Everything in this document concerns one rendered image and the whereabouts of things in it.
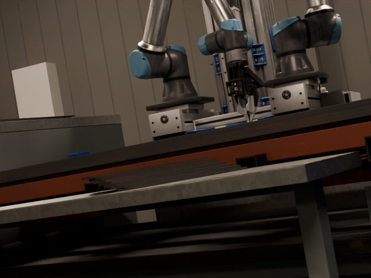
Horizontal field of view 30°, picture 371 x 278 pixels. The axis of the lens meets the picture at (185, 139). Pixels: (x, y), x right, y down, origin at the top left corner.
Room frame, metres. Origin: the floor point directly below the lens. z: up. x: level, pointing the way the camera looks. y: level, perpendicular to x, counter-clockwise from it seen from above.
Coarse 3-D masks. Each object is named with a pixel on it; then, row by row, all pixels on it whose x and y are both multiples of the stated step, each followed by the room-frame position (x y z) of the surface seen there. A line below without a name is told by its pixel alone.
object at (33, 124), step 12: (24, 120) 2.67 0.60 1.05; (36, 120) 2.72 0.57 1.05; (48, 120) 2.77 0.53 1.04; (60, 120) 2.83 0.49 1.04; (72, 120) 2.89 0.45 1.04; (84, 120) 2.95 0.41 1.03; (96, 120) 3.02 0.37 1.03; (108, 120) 3.08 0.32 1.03; (120, 120) 3.15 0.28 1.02; (0, 132) 2.99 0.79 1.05
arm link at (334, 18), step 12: (312, 0) 2.67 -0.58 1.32; (324, 0) 2.67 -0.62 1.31; (312, 12) 2.66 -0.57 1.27; (324, 12) 2.65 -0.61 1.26; (312, 24) 2.65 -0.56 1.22; (324, 24) 2.65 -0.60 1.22; (336, 24) 2.65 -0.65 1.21; (312, 36) 2.65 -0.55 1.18; (324, 36) 2.66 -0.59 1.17; (336, 36) 2.67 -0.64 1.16
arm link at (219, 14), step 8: (208, 0) 2.63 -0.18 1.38; (216, 0) 2.62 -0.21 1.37; (224, 0) 2.63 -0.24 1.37; (208, 8) 2.66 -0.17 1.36; (216, 8) 2.61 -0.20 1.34; (224, 8) 2.61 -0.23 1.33; (216, 16) 2.61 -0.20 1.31; (224, 16) 2.60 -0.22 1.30; (232, 16) 2.61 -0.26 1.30; (248, 40) 2.59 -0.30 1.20; (248, 48) 2.61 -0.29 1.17
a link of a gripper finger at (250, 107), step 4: (248, 96) 2.43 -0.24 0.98; (252, 96) 2.44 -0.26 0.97; (248, 100) 2.42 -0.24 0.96; (252, 100) 2.44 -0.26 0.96; (248, 104) 2.42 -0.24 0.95; (252, 104) 2.44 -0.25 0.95; (248, 108) 2.42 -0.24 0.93; (252, 108) 2.44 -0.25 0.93; (256, 108) 2.45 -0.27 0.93; (252, 112) 2.44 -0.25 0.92; (252, 116) 2.45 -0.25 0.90
